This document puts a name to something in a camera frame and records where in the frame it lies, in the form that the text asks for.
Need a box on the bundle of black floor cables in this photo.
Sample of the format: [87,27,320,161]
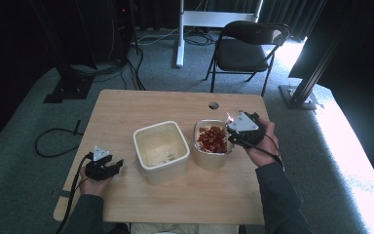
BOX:
[70,45,147,92]

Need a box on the black metal post with base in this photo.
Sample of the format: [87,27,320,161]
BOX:
[279,19,350,111]

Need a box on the right hand-held gripper cable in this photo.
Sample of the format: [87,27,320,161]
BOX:
[233,133,286,173]

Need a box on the person's left hand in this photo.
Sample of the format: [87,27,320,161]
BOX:
[78,165,113,199]

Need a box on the black floor stand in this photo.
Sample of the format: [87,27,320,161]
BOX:
[28,0,95,104]

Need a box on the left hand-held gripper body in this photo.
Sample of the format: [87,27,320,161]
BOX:
[84,145,115,182]

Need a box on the white floor cable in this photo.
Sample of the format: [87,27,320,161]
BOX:
[131,26,180,47]

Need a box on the black looped floor cable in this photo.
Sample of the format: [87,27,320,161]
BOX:
[34,119,86,159]

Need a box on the hand-held gripper cable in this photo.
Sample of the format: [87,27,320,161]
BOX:
[55,153,94,234]
[233,133,286,173]

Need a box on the black equipment cabinet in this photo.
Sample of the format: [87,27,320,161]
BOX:
[77,0,134,63]

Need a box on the black folding chair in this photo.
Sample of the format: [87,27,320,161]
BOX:
[204,19,291,98]

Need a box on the empty white square container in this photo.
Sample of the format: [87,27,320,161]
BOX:
[132,120,191,186]

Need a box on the left hand-held gripper cable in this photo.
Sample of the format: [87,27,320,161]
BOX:
[55,153,94,234]

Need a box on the person's right hand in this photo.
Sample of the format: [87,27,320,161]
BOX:
[243,117,281,169]

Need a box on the white desk frame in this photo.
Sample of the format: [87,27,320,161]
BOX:
[175,0,264,68]

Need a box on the pile of red dried pieces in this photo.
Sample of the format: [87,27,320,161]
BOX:
[196,125,230,154]

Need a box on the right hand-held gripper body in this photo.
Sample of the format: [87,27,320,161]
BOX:
[226,110,266,150]

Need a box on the white container with metal rim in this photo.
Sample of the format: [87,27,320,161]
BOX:
[192,118,237,172]

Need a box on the grey tape strip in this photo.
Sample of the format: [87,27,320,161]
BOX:
[51,189,72,199]

